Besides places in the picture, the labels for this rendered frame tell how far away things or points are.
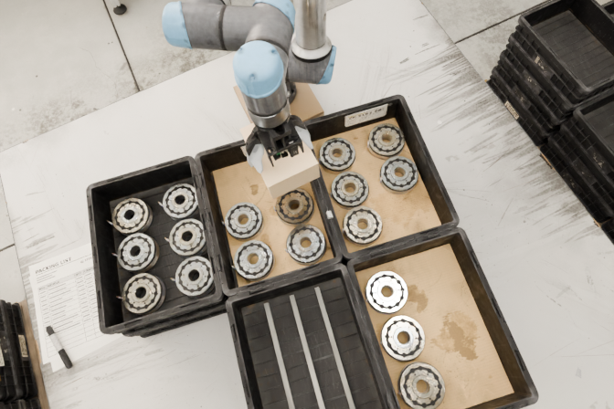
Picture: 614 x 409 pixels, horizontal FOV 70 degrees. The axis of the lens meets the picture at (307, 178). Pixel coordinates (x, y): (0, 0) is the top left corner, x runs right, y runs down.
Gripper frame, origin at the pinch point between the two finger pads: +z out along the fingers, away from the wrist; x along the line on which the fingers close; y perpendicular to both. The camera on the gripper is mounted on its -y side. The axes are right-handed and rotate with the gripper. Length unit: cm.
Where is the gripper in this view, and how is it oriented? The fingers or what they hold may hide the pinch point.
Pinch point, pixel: (279, 150)
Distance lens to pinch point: 100.0
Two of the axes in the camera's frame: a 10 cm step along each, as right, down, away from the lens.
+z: 0.7, 3.8, 9.2
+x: 9.0, -4.3, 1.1
